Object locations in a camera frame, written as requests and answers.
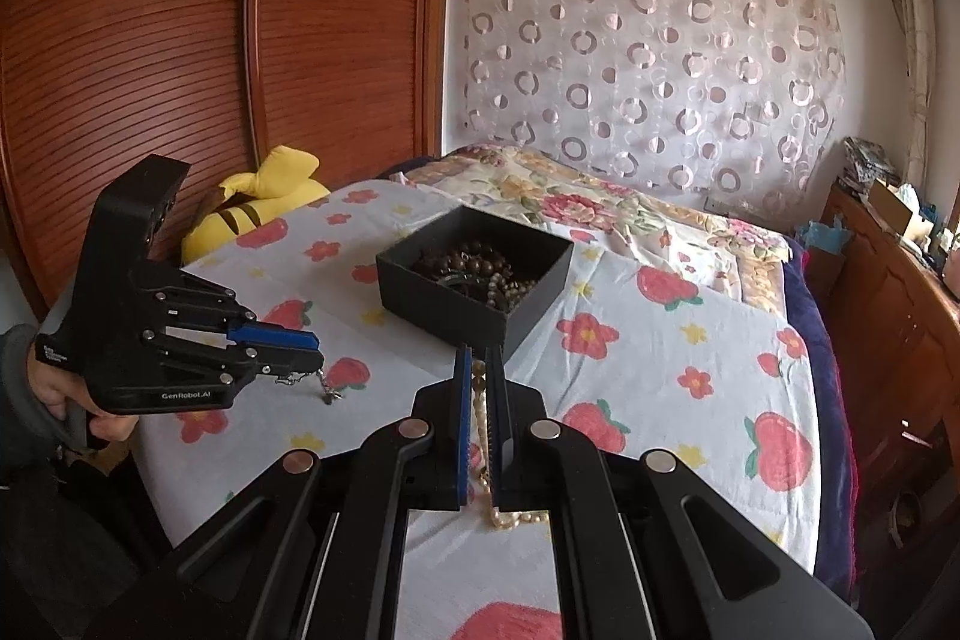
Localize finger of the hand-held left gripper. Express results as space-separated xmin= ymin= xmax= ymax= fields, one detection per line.
xmin=142 ymin=287 xmax=319 ymax=350
xmin=142 ymin=329 xmax=326 ymax=387

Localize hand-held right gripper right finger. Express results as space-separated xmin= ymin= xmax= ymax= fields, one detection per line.
xmin=486 ymin=346 xmax=850 ymax=640

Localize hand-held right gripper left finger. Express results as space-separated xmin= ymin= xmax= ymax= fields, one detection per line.
xmin=161 ymin=346 xmax=475 ymax=640

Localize silver hair comb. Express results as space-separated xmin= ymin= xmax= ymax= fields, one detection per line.
xmin=274 ymin=367 xmax=344 ymax=404

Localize pearl necklace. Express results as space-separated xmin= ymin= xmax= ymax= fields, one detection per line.
xmin=468 ymin=361 xmax=553 ymax=533

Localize black square box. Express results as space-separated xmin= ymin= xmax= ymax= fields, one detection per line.
xmin=375 ymin=206 xmax=575 ymax=362

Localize pearl and gold bracelet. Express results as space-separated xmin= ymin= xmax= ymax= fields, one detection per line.
xmin=482 ymin=275 xmax=538 ymax=316

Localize pale green jade bangle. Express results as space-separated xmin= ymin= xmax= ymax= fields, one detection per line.
xmin=437 ymin=271 xmax=490 ymax=298

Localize dark wooden bead bracelet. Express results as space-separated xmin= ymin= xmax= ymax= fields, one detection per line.
xmin=415 ymin=239 xmax=538 ymax=294

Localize person's left forearm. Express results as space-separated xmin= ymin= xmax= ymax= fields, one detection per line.
xmin=0 ymin=323 xmax=77 ymax=485

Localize person's left hand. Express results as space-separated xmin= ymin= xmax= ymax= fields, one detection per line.
xmin=28 ymin=344 xmax=140 ymax=447

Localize yellow plush toy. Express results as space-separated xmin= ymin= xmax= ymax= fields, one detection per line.
xmin=182 ymin=145 xmax=329 ymax=263

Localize strawberry print bed sheet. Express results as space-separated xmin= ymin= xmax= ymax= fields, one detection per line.
xmin=139 ymin=179 xmax=820 ymax=640

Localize floral blanket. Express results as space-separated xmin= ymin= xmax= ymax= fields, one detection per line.
xmin=390 ymin=143 xmax=794 ymax=305

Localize brown wooden wardrobe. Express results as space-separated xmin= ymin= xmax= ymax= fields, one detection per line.
xmin=0 ymin=0 xmax=452 ymax=327

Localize dark blue blanket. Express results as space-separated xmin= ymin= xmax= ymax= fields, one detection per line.
xmin=780 ymin=233 xmax=860 ymax=605

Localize blue plastic bag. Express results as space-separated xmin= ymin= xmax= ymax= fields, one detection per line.
xmin=793 ymin=215 xmax=854 ymax=256

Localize circle pattern sheer cloth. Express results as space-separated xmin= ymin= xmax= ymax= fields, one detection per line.
xmin=450 ymin=0 xmax=846 ymax=200

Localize wooden cabinet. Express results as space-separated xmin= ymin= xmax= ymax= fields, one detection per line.
xmin=802 ymin=182 xmax=960 ymax=537

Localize cardboard box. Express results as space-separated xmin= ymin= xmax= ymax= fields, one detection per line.
xmin=865 ymin=178 xmax=932 ymax=241

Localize patterned paper stack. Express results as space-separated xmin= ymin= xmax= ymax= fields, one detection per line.
xmin=840 ymin=135 xmax=902 ymax=193

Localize pale window curtain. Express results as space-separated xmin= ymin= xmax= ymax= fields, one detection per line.
xmin=889 ymin=0 xmax=937 ymax=185

